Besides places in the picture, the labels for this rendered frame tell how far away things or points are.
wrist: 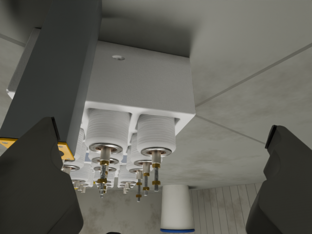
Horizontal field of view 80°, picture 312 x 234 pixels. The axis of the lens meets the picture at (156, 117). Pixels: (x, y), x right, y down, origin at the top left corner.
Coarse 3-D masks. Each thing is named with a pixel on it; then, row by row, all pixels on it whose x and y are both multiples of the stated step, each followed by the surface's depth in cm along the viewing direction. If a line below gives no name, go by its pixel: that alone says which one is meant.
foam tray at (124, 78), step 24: (96, 48) 45; (120, 48) 47; (96, 72) 42; (120, 72) 44; (144, 72) 45; (168, 72) 47; (96, 96) 39; (120, 96) 41; (144, 96) 42; (168, 96) 44; (192, 96) 46
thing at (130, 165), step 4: (128, 148) 67; (128, 152) 66; (128, 156) 65; (128, 160) 65; (128, 164) 64; (132, 164) 63; (128, 168) 64; (132, 168) 63; (136, 168) 63; (140, 168) 62; (152, 168) 65
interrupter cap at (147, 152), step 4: (148, 148) 42; (152, 148) 42; (156, 148) 42; (160, 148) 42; (164, 148) 42; (144, 152) 45; (148, 152) 45; (164, 152) 45; (168, 152) 45; (148, 156) 48
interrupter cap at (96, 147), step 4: (92, 144) 40; (96, 144) 40; (100, 144) 39; (104, 144) 39; (108, 144) 40; (112, 144) 40; (116, 144) 41; (92, 148) 42; (96, 148) 42; (100, 148) 43; (112, 148) 43; (116, 148) 42; (120, 148) 42; (96, 152) 45; (100, 152) 45; (112, 152) 45; (116, 152) 45; (120, 152) 45
